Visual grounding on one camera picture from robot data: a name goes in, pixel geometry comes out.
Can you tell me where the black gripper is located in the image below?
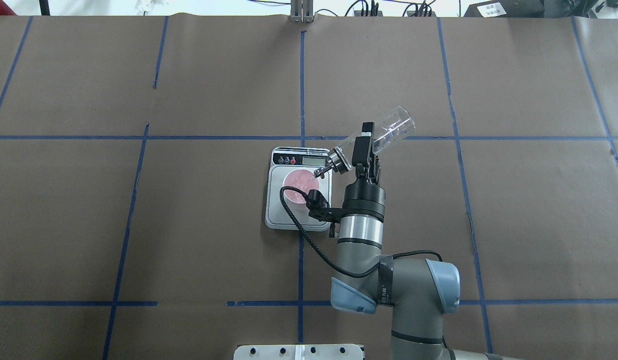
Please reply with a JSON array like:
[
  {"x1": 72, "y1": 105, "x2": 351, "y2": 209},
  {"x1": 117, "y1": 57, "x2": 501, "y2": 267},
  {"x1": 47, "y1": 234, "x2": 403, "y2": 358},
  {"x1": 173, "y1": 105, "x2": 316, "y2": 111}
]
[{"x1": 342, "y1": 121, "x2": 387, "y2": 223}]

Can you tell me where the clear glass sauce bottle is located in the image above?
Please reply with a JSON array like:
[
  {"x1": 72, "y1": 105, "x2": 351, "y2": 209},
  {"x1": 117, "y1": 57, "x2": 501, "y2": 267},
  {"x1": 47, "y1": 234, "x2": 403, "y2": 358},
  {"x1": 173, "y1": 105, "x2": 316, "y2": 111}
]
[{"x1": 314, "y1": 105, "x2": 417, "y2": 178}]

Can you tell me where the pink plastic cup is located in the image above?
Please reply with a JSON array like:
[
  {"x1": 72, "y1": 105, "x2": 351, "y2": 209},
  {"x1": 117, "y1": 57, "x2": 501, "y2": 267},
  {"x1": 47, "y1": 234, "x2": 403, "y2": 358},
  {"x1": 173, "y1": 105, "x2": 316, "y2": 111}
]
[{"x1": 283, "y1": 168, "x2": 320, "y2": 208}]

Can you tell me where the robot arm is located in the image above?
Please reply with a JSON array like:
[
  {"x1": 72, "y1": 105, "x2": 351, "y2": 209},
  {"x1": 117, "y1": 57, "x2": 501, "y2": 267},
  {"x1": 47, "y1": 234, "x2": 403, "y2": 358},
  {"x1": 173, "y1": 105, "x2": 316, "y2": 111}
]
[{"x1": 329, "y1": 121, "x2": 501, "y2": 360}]

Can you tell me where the silver digital kitchen scale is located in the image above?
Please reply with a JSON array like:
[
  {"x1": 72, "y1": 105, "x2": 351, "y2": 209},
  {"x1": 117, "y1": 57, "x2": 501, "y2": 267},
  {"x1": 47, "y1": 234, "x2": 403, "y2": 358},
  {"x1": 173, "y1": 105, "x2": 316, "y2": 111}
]
[{"x1": 264, "y1": 146, "x2": 334, "y2": 232}]

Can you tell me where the black box with label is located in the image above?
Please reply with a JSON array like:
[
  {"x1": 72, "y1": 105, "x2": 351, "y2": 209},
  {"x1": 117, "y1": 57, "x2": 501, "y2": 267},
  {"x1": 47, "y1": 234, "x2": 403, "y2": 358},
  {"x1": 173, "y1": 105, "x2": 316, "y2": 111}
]
[{"x1": 462, "y1": 0, "x2": 545, "y2": 18}]

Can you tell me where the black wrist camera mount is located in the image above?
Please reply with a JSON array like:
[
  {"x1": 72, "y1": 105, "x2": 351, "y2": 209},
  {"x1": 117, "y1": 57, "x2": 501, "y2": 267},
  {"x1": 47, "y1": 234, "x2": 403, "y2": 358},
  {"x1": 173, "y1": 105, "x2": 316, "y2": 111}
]
[{"x1": 305, "y1": 189, "x2": 346, "y2": 223}]

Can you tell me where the black camera cable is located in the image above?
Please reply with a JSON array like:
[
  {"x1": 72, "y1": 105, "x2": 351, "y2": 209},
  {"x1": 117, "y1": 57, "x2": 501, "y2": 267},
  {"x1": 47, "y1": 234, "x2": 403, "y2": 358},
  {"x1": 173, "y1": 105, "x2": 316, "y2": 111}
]
[{"x1": 279, "y1": 186, "x2": 444, "y2": 279}]

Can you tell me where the aluminium frame post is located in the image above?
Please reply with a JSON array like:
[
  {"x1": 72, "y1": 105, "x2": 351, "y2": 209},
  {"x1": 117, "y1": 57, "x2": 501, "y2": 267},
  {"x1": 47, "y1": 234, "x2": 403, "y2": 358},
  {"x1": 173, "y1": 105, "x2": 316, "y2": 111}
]
[{"x1": 289, "y1": 0, "x2": 315, "y2": 24}]

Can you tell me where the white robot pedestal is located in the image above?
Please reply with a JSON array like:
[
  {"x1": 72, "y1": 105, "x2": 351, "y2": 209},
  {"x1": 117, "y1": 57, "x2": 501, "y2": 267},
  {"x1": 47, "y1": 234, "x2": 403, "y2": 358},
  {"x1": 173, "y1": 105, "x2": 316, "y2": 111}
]
[{"x1": 233, "y1": 343, "x2": 366, "y2": 360}]

